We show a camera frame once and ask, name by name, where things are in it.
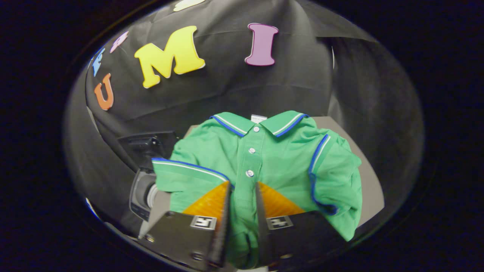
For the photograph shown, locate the dark washing machine lid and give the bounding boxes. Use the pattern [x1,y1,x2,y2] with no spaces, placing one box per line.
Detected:
[118,131,180,170]

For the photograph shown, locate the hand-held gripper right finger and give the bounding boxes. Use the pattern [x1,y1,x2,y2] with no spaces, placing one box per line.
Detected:
[255,182,349,270]

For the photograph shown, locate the green polo shirt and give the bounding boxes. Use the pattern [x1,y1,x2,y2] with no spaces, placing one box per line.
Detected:
[152,110,363,269]

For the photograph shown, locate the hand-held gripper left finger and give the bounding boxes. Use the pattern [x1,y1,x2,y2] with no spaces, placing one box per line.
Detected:
[144,181,232,272]

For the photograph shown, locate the grey cabinet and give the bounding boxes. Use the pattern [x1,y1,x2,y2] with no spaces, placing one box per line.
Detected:
[183,116,385,227]

